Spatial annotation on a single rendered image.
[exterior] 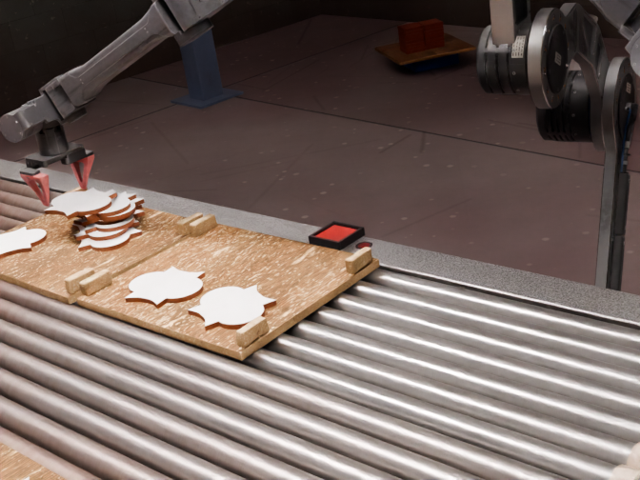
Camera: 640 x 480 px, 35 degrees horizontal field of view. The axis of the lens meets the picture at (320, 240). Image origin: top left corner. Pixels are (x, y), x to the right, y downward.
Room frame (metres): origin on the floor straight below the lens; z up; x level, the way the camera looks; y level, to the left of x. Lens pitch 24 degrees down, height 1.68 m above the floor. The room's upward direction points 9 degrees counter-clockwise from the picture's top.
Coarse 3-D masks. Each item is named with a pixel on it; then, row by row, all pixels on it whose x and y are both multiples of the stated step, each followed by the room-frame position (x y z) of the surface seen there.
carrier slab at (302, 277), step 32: (160, 256) 1.75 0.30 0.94; (192, 256) 1.72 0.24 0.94; (224, 256) 1.70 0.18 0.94; (256, 256) 1.68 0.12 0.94; (288, 256) 1.66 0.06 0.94; (320, 256) 1.64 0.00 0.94; (128, 288) 1.63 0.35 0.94; (288, 288) 1.53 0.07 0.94; (320, 288) 1.51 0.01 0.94; (128, 320) 1.52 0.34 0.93; (160, 320) 1.48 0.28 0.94; (192, 320) 1.47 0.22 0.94; (288, 320) 1.42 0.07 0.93; (224, 352) 1.36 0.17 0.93
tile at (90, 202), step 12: (72, 192) 1.98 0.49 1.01; (84, 192) 1.97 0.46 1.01; (96, 192) 1.96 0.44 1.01; (108, 192) 1.95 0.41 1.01; (60, 204) 1.92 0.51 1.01; (72, 204) 1.91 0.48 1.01; (84, 204) 1.90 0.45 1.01; (96, 204) 1.89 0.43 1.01; (108, 204) 1.89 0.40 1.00; (72, 216) 1.86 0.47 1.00
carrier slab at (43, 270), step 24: (48, 216) 2.06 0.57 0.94; (144, 216) 1.97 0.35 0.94; (168, 216) 1.95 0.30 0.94; (48, 240) 1.92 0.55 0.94; (72, 240) 1.90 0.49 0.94; (144, 240) 1.84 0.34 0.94; (168, 240) 1.82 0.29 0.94; (0, 264) 1.83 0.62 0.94; (24, 264) 1.81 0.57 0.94; (48, 264) 1.79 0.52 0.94; (72, 264) 1.78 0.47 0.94; (96, 264) 1.76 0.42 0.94; (120, 264) 1.74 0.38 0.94; (24, 288) 1.73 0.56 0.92; (48, 288) 1.68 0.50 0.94
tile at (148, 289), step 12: (144, 276) 1.64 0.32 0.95; (156, 276) 1.64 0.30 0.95; (168, 276) 1.63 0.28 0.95; (180, 276) 1.62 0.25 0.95; (192, 276) 1.61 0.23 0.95; (204, 276) 1.62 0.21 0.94; (132, 288) 1.60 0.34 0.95; (144, 288) 1.60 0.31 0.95; (156, 288) 1.59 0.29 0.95; (168, 288) 1.58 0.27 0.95; (180, 288) 1.57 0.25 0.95; (192, 288) 1.57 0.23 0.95; (132, 300) 1.57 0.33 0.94; (144, 300) 1.56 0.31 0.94; (156, 300) 1.54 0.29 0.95; (168, 300) 1.54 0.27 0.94; (180, 300) 1.54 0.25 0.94
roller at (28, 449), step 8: (0, 432) 1.24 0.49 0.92; (8, 432) 1.24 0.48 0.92; (0, 440) 1.22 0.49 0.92; (8, 440) 1.22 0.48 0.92; (16, 440) 1.22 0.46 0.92; (24, 440) 1.22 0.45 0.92; (16, 448) 1.20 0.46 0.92; (24, 448) 1.19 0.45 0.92; (32, 448) 1.19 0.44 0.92; (40, 448) 1.19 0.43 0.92; (32, 456) 1.17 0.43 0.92; (40, 456) 1.17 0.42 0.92; (48, 456) 1.16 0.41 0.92; (56, 456) 1.17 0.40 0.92; (40, 464) 1.15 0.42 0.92; (48, 464) 1.15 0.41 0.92; (56, 464) 1.14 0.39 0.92; (64, 464) 1.14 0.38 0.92; (72, 464) 1.15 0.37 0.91; (56, 472) 1.13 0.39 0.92; (64, 472) 1.12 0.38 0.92; (72, 472) 1.12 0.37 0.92; (80, 472) 1.11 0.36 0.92; (88, 472) 1.12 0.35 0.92
